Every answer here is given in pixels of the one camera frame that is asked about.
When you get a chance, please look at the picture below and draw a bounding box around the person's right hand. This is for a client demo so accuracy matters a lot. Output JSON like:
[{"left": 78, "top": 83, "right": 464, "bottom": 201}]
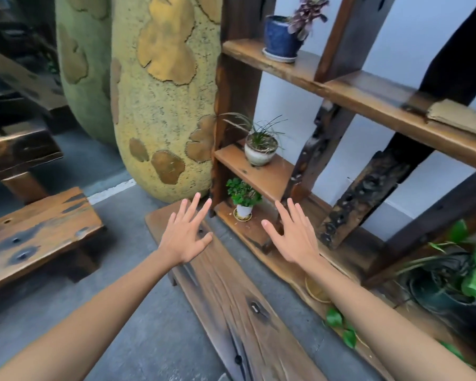
[{"left": 261, "top": 197, "right": 323, "bottom": 271}]

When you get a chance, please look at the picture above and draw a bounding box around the person's left hand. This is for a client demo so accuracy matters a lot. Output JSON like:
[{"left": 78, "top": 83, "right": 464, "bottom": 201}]
[{"left": 157, "top": 192, "right": 214, "bottom": 268}]

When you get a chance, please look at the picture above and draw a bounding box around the person's left forearm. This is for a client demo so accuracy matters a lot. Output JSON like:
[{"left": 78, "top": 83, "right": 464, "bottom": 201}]
[{"left": 0, "top": 249, "right": 173, "bottom": 381}]

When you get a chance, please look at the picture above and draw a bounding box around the person's right forearm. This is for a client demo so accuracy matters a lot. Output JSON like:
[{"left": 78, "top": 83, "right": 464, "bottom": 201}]
[{"left": 301, "top": 256, "right": 476, "bottom": 381}]

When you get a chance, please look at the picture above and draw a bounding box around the round yellow woven saucer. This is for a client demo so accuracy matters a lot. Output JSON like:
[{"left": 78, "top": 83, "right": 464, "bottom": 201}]
[{"left": 304, "top": 275, "right": 334, "bottom": 304}]

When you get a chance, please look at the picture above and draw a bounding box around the small green clover plant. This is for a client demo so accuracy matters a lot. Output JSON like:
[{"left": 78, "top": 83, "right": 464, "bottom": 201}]
[{"left": 226, "top": 177, "right": 263, "bottom": 208}]

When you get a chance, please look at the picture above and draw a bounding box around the long grained wooden bench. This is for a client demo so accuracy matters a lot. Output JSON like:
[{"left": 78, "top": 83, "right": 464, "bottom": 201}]
[{"left": 144, "top": 200, "right": 329, "bottom": 381}]

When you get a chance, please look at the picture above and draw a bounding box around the white round plant pot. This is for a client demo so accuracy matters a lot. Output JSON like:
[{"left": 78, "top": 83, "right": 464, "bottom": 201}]
[{"left": 244, "top": 133, "right": 280, "bottom": 167}]

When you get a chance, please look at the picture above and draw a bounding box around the thin-leaved grass plant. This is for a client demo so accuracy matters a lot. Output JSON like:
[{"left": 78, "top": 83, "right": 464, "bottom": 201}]
[{"left": 218, "top": 112, "right": 288, "bottom": 152}]

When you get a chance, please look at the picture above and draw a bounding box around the yellow speckled gourd sculpture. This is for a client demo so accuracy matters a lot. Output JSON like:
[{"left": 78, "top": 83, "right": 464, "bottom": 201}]
[{"left": 110, "top": 0, "right": 224, "bottom": 204}]

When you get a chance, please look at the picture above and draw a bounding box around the dark plant pot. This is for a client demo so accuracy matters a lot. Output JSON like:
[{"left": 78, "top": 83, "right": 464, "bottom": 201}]
[{"left": 406, "top": 253, "right": 476, "bottom": 314}]

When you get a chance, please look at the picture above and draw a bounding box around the rustic wooden plant shelf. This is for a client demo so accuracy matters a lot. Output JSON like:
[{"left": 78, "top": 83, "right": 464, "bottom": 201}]
[{"left": 209, "top": 0, "right": 476, "bottom": 381}]

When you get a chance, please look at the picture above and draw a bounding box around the green speckled gourd sculpture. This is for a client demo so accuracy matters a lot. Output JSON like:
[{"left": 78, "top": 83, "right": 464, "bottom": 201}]
[{"left": 54, "top": 0, "right": 118, "bottom": 147}]

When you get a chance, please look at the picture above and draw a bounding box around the white pot saucer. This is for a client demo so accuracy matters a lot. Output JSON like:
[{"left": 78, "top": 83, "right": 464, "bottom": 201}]
[{"left": 261, "top": 47, "right": 298, "bottom": 64}]

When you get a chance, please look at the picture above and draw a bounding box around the dark glossy wooden table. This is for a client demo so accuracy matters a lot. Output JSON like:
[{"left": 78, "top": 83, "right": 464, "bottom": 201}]
[{"left": 0, "top": 126, "right": 64, "bottom": 205}]

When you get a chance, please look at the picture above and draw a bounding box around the blue ceramic plant pot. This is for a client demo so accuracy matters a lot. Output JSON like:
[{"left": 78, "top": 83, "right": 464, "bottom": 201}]
[{"left": 263, "top": 14, "right": 304, "bottom": 60}]

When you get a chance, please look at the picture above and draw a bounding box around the dark wooden plank bench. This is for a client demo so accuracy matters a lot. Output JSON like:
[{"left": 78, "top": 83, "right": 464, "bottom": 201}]
[{"left": 0, "top": 47, "right": 70, "bottom": 115}]

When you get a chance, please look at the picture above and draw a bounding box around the purple succulent plant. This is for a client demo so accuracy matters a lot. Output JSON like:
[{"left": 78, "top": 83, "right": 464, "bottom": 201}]
[{"left": 287, "top": 0, "right": 331, "bottom": 42}]

